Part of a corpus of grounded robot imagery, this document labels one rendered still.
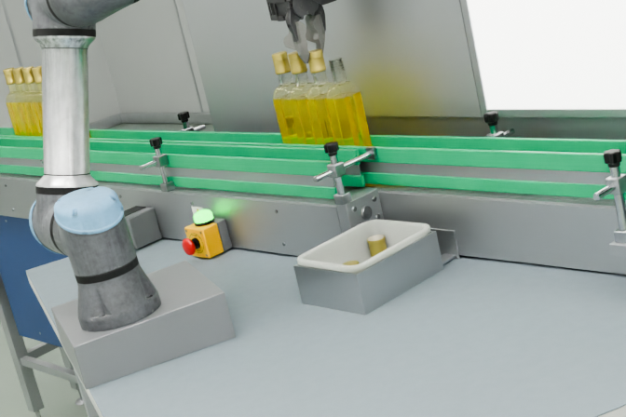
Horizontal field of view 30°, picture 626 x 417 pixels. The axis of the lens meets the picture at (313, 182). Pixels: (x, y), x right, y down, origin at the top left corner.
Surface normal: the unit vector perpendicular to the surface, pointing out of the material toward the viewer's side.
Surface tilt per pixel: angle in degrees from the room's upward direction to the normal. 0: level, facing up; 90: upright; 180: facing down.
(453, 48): 90
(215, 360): 0
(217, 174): 90
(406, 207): 90
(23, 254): 90
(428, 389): 0
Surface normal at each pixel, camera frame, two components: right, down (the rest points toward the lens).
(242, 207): -0.71, 0.33
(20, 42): 0.67, 0.04
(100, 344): 0.35, 0.17
